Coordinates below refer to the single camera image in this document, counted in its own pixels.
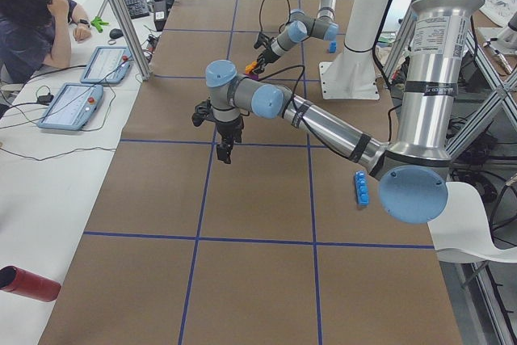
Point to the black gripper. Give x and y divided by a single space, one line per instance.
266 54
229 128

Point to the orange trapezoid block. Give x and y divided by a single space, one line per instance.
250 69

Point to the purple trapezoid block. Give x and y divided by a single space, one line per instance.
253 76

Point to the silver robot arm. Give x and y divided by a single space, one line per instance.
411 169
298 27

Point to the small blue block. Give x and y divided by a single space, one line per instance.
332 48

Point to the brown paper table cover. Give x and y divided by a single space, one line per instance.
181 248

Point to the long blue block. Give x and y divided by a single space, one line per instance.
361 188

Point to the far blue teach pendant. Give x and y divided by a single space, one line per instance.
107 64

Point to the blue teach pendant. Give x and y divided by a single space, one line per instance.
72 107
107 64

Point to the black keyboard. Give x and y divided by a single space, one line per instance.
137 8

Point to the black computer mouse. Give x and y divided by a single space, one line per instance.
115 33

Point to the near blue teach pendant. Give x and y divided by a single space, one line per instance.
72 107

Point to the green plastic part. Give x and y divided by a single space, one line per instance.
98 23

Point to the seated person dark shirt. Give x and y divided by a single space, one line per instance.
36 33

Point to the white chair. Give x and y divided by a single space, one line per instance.
461 233

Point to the red cardboard tube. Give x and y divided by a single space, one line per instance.
27 284

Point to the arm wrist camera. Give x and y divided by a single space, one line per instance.
262 40

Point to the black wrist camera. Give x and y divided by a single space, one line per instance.
202 112

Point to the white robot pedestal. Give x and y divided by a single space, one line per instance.
352 74

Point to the aluminium frame post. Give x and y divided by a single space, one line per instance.
123 18

